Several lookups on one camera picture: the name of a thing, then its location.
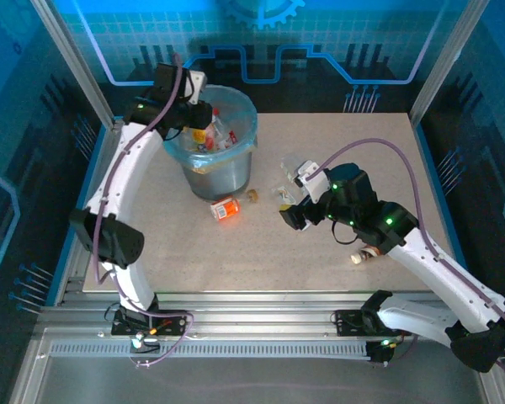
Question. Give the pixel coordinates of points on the brown label bottle white cap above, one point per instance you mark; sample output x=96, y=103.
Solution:
x=364, y=255

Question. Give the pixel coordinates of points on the aluminium frame post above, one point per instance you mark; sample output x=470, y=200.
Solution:
x=446, y=59
x=73, y=63

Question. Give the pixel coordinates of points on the clear bottle red cap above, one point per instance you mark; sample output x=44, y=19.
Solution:
x=217, y=120

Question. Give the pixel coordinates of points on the grey metal bin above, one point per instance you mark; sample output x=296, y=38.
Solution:
x=219, y=177

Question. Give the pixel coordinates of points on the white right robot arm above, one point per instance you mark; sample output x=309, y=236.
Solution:
x=446, y=269

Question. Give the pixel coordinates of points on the aluminium frame rail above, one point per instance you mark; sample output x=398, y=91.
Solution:
x=256, y=309

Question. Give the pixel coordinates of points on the blue plastic bin liner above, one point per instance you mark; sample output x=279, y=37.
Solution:
x=240, y=105

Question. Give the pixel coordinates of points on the orange label plastic bottle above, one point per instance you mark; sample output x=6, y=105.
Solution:
x=225, y=208

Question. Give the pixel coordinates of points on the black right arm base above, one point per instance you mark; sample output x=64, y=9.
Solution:
x=349, y=322

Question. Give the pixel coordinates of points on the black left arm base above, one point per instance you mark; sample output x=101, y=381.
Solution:
x=168, y=323

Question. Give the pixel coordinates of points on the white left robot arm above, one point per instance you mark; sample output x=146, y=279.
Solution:
x=130, y=168

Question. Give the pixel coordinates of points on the colourful label plastic bottle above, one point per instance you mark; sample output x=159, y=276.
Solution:
x=204, y=147

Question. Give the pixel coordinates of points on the red white label bottle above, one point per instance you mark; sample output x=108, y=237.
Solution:
x=231, y=136

